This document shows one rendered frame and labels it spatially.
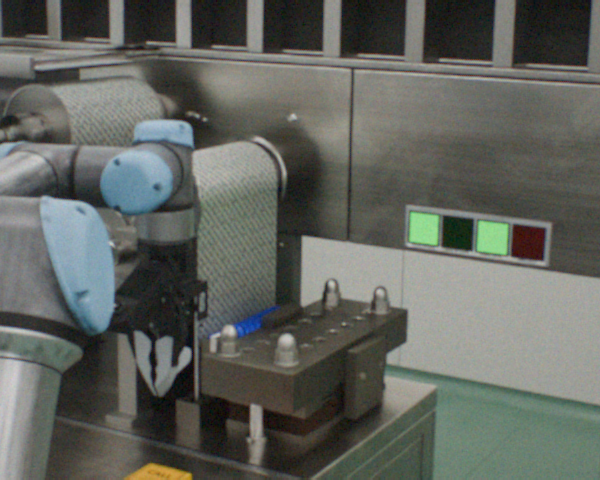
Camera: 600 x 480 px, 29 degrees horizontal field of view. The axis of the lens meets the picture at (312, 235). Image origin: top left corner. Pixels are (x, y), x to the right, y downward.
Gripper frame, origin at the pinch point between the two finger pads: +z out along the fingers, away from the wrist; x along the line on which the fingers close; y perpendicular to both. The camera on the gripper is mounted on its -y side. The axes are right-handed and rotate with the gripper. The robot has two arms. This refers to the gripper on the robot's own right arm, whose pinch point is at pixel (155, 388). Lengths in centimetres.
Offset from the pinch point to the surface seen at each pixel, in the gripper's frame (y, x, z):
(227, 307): 32.4, 9.8, -1.7
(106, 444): 9.5, 16.3, 15.0
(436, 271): 289, 80, 58
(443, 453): 230, 50, 105
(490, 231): 55, -26, -14
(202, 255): 25.3, 9.8, -11.8
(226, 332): 21.4, 2.8, -1.6
